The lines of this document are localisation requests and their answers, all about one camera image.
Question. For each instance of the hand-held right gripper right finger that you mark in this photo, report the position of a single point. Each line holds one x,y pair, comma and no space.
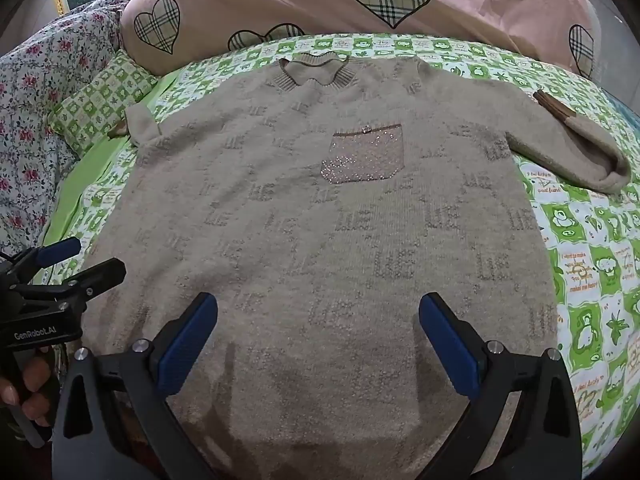
450,345

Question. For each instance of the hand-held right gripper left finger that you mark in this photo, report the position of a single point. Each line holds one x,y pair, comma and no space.
187,340

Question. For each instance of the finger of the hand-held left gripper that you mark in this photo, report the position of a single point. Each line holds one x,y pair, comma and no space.
100,277
55,252

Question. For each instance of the beige knitted sweater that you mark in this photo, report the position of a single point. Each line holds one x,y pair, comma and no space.
300,210

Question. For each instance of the person's left hand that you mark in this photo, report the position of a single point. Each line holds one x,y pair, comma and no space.
36,375

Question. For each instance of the floral quilt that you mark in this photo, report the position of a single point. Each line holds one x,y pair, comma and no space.
40,110

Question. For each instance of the green checked bed sheet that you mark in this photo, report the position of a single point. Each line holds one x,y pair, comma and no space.
590,260

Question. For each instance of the green checked pillow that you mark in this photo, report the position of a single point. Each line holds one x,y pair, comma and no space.
105,95

